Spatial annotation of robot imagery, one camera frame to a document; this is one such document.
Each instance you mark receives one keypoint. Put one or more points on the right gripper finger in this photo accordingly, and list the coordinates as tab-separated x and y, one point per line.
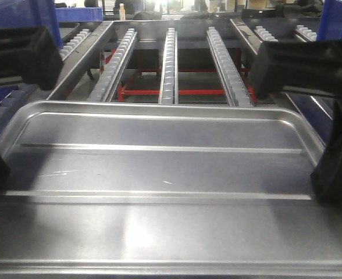
326	179

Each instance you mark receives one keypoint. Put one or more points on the large blue plastic crate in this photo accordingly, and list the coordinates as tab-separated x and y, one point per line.
26	13

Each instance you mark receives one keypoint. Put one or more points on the red steel support frame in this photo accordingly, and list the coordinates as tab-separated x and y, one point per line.
198	78

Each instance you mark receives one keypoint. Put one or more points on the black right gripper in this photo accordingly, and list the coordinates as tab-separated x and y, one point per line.
315	65

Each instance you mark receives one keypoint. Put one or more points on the right roller conveyor rail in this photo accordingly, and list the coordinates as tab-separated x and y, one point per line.
234	88

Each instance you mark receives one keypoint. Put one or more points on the flat steel divider rail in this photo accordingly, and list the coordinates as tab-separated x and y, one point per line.
78	62

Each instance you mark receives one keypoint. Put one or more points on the small silver ribbed tray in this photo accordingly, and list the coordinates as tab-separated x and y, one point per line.
104	190

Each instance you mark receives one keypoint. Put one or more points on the middle roller conveyor rail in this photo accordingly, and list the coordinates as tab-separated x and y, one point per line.
169	86

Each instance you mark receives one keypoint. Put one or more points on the roller conveyor rail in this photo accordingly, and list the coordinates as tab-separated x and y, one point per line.
106	87
169	86
234	88

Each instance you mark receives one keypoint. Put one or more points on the left roller conveyor rail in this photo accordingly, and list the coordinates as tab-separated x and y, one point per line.
106	87

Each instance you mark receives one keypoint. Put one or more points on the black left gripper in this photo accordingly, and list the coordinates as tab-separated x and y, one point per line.
29	55

